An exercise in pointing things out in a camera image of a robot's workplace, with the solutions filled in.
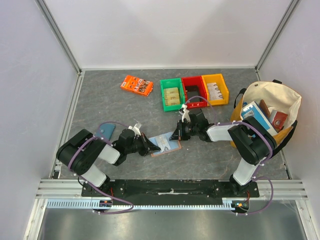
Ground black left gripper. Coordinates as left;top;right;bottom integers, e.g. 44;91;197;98
125;132;161;157

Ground white ID card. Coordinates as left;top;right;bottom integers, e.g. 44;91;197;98
155;134;172;153

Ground gold cards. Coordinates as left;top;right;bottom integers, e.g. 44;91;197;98
163;87;181;106

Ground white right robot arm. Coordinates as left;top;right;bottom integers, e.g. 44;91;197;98
169;105;277;197

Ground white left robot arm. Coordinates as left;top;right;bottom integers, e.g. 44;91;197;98
56;126;161;197

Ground teal card wallet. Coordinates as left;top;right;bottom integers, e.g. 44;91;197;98
94;122;116;140

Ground black card in red bin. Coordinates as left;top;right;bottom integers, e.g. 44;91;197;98
185;85;201;103

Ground white cards in yellow bin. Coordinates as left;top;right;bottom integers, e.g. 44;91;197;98
206;82;223;101

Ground green plastic bin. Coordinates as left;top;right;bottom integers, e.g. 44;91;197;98
160;78;186;112

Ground orange snack box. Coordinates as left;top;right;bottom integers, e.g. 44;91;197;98
120;75;154;97

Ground red plastic bin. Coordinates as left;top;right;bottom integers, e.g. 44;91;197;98
181;75;208;109

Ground yellow plastic bin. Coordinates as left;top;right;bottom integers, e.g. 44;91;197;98
201;73;229;106

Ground blue razor box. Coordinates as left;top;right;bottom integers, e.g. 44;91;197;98
241;101;277;136

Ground brown wallet in bag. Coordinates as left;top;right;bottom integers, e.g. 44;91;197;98
259;99;270;118

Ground red box in bag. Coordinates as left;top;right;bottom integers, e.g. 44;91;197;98
269;109;288;132

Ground cream and mustard tote bag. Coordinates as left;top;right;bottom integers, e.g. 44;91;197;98
230;80;302;156

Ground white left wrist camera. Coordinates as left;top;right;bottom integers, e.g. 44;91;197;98
128;121;142;136

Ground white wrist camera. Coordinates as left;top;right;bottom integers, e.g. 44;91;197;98
128;121;142;136
179;103;191;123

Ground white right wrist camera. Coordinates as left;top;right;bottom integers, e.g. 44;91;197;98
179;103;191;123

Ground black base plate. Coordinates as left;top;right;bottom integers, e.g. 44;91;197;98
81;178;261;206

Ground slotted cable duct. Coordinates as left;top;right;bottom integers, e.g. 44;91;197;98
46;197;251;210

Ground aluminium corner post left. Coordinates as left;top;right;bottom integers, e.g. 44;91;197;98
34;0;83;76

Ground aluminium corner post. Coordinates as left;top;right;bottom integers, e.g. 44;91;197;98
34;0;83;76
254;0;300;74

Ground aluminium corner post right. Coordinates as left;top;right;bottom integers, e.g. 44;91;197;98
254;0;300;74

